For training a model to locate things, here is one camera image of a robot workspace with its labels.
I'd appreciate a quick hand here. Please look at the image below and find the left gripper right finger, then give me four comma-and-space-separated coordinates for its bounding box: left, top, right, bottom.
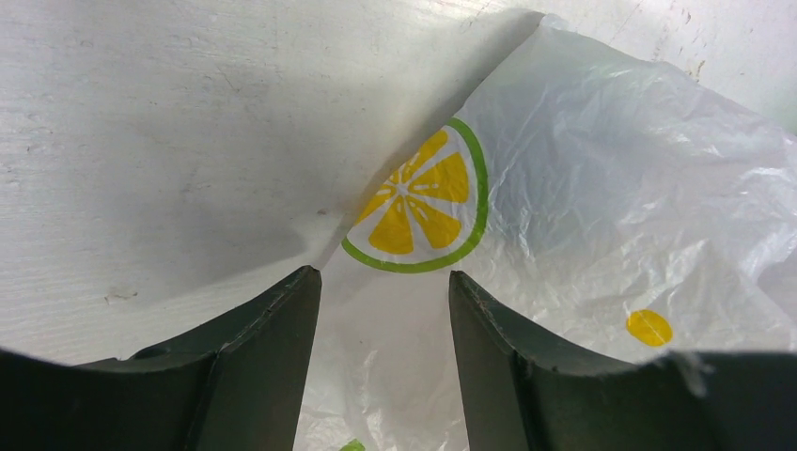
448, 272, 796, 450

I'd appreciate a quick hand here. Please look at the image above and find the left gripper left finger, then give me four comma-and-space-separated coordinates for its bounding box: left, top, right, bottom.
1, 266, 322, 450

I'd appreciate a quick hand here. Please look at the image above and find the white plastic bag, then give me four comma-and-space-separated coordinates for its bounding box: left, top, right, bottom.
294, 17, 796, 450

